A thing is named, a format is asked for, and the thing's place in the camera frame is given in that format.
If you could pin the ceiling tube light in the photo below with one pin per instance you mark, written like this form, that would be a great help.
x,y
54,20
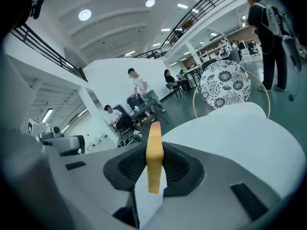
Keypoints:
x,y
47,115

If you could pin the black mezzanine railing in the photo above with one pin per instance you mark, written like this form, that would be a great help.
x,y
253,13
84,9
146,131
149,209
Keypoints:
x,y
83,77
153,54

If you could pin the gray coffee table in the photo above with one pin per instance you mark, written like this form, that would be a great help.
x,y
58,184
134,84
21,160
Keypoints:
x,y
144,109

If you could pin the white shelving unit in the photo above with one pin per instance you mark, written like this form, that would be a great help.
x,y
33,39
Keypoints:
x,y
211,51

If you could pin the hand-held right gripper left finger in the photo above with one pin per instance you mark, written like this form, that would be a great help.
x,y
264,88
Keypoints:
x,y
96,195

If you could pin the black trash bin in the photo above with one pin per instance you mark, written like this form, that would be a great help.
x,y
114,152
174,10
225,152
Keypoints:
x,y
134,102
119,108

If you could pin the gray dining chair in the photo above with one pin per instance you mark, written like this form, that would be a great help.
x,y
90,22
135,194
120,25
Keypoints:
x,y
171,88
208,63

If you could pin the round ceiling light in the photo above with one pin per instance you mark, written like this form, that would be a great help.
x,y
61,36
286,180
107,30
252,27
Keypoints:
x,y
150,3
85,15

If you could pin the white round table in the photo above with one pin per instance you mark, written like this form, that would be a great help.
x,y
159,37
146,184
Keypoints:
x,y
239,147

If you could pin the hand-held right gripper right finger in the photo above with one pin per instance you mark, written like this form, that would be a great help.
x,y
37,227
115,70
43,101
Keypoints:
x,y
211,200

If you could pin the white trestle table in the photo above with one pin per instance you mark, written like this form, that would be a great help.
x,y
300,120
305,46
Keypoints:
x,y
192,69

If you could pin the black head-worn camera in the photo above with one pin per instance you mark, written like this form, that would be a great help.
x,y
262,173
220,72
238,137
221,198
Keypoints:
x,y
38,7

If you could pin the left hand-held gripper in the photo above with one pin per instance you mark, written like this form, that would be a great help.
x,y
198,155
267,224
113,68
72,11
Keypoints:
x,y
69,144

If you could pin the floral backrest chair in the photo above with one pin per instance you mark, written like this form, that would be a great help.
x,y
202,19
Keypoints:
x,y
225,85

